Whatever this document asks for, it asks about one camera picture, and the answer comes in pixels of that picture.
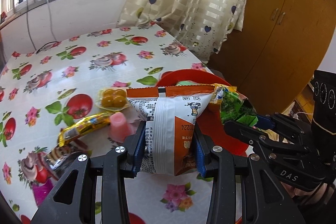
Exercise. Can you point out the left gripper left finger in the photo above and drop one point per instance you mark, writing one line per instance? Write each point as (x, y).
(72, 200)

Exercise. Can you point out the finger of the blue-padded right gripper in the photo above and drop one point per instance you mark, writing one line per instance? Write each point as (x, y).
(249, 133)
(283, 125)

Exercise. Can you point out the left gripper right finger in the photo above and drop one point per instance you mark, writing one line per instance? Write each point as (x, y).
(264, 199)

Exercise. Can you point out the green snack bag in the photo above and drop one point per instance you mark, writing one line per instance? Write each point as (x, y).
(237, 107)

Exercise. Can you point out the white orange snack bag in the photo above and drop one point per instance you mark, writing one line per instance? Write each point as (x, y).
(170, 114)

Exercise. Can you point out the person's right hand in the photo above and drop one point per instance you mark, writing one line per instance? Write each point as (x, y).
(324, 193)

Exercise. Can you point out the red plastic basket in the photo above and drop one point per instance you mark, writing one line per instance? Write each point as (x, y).
(209, 122)

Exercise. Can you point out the purple snack packet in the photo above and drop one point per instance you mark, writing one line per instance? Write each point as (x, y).
(41, 191)

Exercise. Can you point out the yellow orange snack bag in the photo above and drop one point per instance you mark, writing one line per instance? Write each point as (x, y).
(220, 91)

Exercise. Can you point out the dark cookie packet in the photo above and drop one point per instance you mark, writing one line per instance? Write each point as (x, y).
(60, 158)

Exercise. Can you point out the clear green-label cookie pack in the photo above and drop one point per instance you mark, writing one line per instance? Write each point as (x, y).
(186, 83)

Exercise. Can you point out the yellow foil snack bar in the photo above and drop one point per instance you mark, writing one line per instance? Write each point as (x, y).
(83, 127)

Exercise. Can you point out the pink jelly cup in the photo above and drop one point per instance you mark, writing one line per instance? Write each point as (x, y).
(120, 129)

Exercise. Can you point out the wooden wardrobe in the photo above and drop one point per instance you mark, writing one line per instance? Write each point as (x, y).
(274, 56)

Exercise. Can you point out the yellow fruit balls packet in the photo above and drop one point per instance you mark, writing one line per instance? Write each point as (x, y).
(112, 99)

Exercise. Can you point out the floral fruit print tablecloth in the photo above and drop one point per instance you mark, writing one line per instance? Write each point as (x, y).
(46, 91)

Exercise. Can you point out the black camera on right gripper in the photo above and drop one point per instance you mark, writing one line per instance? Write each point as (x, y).
(323, 121)

